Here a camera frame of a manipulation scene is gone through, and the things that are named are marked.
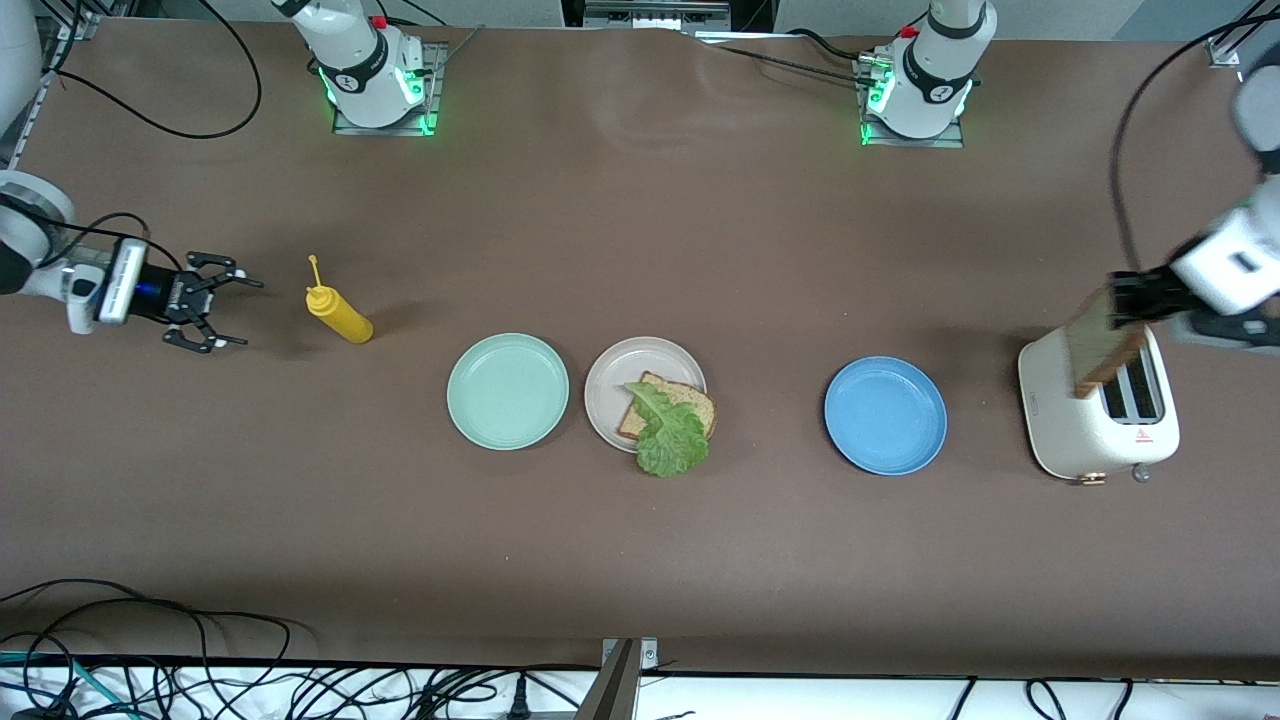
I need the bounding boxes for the brown bread slice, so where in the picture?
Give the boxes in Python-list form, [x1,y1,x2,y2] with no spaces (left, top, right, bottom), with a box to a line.
[1068,285,1149,401]
[618,372,718,442]

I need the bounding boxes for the yellow squeeze bottle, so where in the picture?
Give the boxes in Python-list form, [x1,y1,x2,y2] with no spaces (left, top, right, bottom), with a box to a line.
[306,254,375,345]

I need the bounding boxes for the green lettuce leaf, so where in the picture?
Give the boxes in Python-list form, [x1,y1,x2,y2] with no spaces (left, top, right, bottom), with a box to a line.
[624,381,711,478]

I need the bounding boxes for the blue plate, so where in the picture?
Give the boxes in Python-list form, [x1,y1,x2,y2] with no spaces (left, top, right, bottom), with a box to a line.
[824,357,948,477]

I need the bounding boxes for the green plate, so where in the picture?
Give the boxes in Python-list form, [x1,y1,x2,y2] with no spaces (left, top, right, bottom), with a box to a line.
[446,333,571,452]

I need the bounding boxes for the beige plate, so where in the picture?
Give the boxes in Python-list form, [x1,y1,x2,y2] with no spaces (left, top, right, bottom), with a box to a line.
[584,337,707,455]

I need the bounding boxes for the white toaster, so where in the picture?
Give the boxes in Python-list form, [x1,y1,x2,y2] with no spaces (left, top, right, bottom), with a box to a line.
[1018,320,1181,486]

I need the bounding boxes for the black metal rack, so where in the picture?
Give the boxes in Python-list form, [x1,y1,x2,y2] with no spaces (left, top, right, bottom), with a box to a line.
[560,0,776,33]

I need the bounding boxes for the grey metal beam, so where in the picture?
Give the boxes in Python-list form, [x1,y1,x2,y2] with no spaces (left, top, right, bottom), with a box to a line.
[572,640,641,720]

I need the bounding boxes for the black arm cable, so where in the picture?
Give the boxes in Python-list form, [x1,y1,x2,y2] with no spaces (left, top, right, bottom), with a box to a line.
[40,0,264,140]
[700,28,873,87]
[1110,18,1280,273]

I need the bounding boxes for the aluminium frame rail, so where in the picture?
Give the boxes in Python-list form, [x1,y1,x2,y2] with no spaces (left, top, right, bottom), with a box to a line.
[1205,0,1280,69]

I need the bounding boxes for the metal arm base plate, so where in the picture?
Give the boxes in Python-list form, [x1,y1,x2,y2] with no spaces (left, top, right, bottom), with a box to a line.
[858,55,966,149]
[332,42,447,137]

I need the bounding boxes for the teal cable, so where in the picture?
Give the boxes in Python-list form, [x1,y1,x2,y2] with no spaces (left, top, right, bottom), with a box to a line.
[0,650,116,720]

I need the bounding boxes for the grey metal bracket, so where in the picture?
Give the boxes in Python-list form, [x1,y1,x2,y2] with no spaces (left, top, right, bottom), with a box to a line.
[601,637,659,669]

